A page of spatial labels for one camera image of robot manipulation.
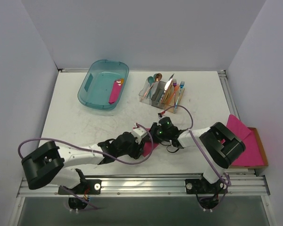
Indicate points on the teal spoon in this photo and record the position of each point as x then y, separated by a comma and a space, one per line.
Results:
151, 81

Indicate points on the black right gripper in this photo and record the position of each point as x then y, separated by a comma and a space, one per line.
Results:
153, 131

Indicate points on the orange fork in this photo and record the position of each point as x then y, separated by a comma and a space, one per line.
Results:
173, 94

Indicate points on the purple fork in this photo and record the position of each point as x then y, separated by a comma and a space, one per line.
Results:
174, 83

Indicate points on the pink napkin stack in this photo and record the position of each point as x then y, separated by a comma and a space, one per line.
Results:
234, 124

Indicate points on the clear acrylic utensil organizer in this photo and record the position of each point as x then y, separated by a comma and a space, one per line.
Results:
156, 95

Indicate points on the brown napkin tray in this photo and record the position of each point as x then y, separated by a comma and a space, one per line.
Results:
254, 156

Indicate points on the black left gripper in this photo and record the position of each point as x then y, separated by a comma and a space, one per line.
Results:
138, 148

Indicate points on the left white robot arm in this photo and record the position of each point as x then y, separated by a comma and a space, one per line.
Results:
51, 164

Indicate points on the rolled pink napkin bundle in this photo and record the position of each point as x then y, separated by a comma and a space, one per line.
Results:
116, 89

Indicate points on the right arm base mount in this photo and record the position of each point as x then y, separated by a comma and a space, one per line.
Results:
202, 186

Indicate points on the silver knife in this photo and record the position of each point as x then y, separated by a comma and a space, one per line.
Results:
166, 87

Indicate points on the teal plastic bin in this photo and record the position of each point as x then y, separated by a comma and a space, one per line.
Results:
96, 87

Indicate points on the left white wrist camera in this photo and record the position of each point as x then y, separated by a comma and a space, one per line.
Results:
139, 133

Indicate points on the aluminium frame rail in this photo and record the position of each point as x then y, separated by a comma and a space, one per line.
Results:
243, 184

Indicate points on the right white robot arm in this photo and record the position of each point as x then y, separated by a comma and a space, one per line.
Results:
218, 145

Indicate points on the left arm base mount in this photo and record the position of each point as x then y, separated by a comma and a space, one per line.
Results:
87, 186

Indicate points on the blue iridescent fork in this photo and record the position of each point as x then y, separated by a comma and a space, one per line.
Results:
181, 87

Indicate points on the pink paper napkin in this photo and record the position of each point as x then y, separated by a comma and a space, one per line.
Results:
148, 146

